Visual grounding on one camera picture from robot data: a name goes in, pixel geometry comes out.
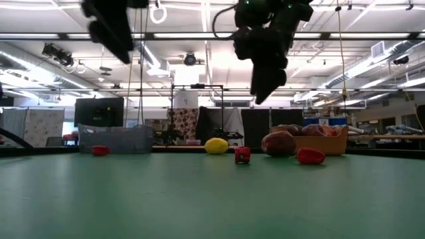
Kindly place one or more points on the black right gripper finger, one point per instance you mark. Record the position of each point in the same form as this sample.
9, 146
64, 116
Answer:
245, 44
267, 83

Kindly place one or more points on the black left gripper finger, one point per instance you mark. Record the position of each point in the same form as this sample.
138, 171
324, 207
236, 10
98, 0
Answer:
116, 40
113, 10

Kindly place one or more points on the dark red apple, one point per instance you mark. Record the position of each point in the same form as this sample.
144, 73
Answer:
285, 128
313, 130
278, 143

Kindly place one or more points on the orange-red apple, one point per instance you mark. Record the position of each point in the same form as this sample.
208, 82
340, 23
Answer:
331, 131

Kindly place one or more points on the pale yellow lemon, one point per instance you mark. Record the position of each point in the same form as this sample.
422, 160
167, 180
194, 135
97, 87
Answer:
216, 146

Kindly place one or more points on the long red pepper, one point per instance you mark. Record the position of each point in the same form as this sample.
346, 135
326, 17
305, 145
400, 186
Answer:
310, 156

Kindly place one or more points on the small red pepper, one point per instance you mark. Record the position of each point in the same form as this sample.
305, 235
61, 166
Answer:
242, 155
99, 150

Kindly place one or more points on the black curtain panel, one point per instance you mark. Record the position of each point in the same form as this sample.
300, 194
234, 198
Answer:
255, 127
287, 116

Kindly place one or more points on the white draped cloth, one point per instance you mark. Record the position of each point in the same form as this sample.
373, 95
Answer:
234, 119

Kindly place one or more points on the long ceiling light bar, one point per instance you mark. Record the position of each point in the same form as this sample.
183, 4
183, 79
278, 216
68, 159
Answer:
192, 35

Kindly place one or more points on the black draped cloth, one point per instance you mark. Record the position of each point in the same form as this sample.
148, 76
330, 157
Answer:
207, 121

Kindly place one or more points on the black monitor screen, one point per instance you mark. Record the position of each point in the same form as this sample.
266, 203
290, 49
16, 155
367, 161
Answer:
99, 111

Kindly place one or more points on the blue box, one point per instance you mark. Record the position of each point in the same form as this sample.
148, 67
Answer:
337, 121

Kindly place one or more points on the orange plastic basket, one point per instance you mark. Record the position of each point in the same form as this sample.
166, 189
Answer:
325, 144

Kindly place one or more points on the brown patterned cloth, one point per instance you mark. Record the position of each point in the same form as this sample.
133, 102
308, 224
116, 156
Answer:
184, 121

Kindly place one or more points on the grey translucent plastic basket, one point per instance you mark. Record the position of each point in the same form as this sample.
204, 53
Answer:
116, 139

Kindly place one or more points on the red chair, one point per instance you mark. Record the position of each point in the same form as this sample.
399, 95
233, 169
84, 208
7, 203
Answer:
70, 136

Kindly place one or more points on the white air vent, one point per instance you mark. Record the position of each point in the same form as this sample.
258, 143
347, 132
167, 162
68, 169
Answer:
378, 49

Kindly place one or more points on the white patterned partition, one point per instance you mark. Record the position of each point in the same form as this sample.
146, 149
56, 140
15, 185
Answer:
43, 127

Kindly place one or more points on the green table mat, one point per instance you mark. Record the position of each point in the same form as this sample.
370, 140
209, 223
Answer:
199, 199

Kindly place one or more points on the long wooden workbench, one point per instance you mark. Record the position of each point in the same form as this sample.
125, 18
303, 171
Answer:
391, 136

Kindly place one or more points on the black ceiling-mounted camera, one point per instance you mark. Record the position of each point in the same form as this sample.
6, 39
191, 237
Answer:
190, 59
61, 57

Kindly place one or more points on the black metal stand frame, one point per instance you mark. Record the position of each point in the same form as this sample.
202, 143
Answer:
197, 86

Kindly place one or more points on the black aluminium table frame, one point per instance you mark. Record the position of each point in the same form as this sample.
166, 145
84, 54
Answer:
382, 152

